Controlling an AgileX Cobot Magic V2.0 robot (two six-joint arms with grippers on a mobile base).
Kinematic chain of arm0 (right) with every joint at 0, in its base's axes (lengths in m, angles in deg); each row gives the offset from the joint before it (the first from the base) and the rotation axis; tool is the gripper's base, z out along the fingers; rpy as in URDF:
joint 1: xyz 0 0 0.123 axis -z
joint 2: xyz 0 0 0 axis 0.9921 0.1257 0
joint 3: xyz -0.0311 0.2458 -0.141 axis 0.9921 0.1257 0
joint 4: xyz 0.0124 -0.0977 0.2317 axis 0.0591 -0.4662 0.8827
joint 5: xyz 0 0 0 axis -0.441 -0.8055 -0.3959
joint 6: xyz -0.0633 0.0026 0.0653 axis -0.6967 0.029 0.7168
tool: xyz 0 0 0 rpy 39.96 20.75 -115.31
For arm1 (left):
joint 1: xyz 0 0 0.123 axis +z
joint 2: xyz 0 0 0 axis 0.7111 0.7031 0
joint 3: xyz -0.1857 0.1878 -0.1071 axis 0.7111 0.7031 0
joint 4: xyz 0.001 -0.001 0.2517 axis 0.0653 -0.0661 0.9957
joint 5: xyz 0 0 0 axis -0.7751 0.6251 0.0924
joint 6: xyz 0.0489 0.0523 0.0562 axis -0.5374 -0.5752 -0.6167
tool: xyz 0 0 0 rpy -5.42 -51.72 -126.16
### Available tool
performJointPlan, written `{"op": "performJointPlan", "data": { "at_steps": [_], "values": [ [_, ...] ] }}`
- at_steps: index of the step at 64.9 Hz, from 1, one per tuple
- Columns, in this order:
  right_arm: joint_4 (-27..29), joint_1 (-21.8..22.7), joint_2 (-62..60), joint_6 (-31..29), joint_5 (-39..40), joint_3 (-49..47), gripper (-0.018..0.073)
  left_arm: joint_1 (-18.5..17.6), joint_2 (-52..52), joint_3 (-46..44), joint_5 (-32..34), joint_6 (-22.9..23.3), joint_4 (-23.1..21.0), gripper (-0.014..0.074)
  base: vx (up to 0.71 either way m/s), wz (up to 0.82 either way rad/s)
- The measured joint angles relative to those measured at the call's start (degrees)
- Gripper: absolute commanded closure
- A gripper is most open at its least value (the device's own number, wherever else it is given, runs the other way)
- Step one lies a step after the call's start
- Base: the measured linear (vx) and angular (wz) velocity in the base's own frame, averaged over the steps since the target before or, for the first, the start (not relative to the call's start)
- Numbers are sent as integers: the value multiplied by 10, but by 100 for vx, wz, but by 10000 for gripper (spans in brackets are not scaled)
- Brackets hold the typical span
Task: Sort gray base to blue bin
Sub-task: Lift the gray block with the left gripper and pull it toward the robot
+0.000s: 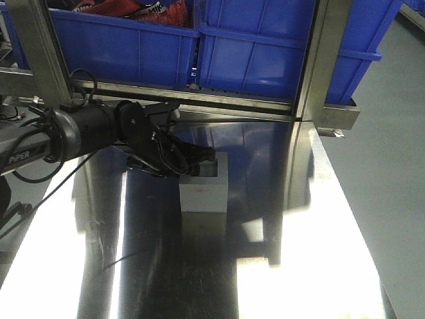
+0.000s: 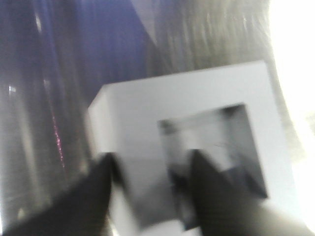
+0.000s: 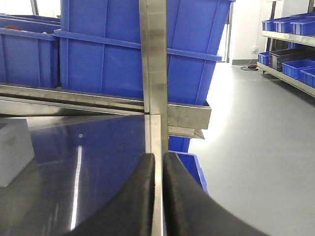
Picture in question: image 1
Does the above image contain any stainless steel rack frame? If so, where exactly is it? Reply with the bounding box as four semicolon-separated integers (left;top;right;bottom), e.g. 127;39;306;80
0;0;361;134

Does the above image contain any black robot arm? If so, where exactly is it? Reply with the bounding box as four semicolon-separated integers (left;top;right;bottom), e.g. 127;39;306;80
1;100;216;177

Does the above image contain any black office chair base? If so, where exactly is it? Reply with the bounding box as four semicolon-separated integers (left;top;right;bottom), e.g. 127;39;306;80
1;176;33;230

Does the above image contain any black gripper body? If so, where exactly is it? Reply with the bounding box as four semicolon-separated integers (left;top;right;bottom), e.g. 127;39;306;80
116;101;186;177

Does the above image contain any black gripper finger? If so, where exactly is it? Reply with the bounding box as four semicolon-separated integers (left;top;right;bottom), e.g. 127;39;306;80
175;140;216;169

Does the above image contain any gray square base block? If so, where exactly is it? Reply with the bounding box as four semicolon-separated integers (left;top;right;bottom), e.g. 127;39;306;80
179;152;229;213

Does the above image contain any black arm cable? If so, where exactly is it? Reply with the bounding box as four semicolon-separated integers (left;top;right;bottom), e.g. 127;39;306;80
0;68;100;240

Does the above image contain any blue bin on rack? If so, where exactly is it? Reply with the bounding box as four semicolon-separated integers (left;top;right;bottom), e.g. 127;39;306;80
194;1;402;104

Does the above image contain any blue bin with clothes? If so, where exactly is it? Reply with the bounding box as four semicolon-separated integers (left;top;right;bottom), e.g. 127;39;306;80
48;1;200;88

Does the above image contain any red black clothing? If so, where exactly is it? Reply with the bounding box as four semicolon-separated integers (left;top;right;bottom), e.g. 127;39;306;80
72;0;190;27

